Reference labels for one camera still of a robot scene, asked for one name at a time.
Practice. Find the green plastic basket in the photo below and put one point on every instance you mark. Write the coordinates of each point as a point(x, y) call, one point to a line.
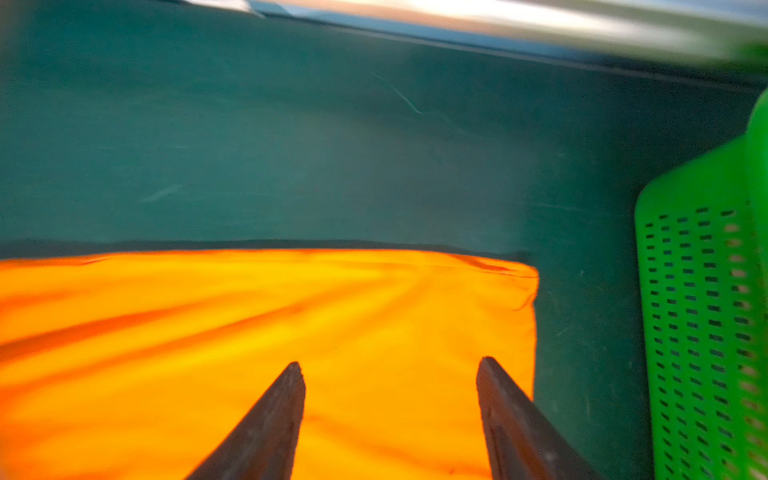
point(702, 259)

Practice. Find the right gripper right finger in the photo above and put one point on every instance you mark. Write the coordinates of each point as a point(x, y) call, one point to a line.
point(520, 441)

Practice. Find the aluminium back frame rail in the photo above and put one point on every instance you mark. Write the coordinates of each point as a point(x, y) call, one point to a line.
point(718, 34)

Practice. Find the orange t shirt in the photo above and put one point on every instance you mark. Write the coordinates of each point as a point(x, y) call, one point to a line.
point(136, 366)

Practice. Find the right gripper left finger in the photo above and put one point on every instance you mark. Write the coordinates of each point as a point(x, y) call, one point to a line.
point(263, 444)

